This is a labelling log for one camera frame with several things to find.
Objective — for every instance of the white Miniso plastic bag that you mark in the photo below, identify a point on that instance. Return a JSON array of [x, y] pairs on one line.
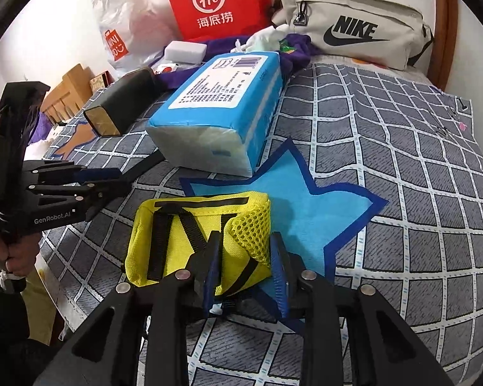
[[134, 34]]

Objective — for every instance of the strawberry print tissue pack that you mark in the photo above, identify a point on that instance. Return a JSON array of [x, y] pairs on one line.
[[162, 67]]

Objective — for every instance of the wooden headboard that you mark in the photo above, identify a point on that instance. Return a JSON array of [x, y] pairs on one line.
[[65, 100]]

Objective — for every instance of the green tissue packet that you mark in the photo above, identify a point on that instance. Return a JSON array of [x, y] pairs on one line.
[[284, 47]]

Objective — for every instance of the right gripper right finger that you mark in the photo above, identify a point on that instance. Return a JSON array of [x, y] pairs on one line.
[[286, 269]]

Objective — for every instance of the blue tissue pack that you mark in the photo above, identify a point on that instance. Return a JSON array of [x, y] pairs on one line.
[[218, 120]]

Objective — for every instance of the left hand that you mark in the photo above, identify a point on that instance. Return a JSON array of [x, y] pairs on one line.
[[19, 258]]

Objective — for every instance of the yellow mesh pouch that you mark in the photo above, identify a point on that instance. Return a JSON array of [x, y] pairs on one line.
[[166, 232]]

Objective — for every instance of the grey checked bed sheet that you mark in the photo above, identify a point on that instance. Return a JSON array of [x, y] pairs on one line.
[[405, 141]]

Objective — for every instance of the purple plush toy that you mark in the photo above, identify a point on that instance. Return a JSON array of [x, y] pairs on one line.
[[42, 129]]

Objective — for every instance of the white tissue pack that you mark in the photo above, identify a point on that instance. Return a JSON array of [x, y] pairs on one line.
[[182, 52]]

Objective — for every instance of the white glove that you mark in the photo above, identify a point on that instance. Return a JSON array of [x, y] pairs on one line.
[[268, 39]]

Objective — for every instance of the red paper shopping bag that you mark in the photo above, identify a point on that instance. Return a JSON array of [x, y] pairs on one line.
[[207, 19]]

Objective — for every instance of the dark green box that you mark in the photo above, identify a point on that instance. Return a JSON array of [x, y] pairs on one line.
[[115, 109]]

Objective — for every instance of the beige Nike bag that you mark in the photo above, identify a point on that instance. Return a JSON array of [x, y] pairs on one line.
[[378, 31]]

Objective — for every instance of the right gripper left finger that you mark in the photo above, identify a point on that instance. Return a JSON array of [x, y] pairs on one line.
[[205, 267]]

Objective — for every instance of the wooden door frame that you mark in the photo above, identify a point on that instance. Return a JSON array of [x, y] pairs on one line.
[[445, 36]]

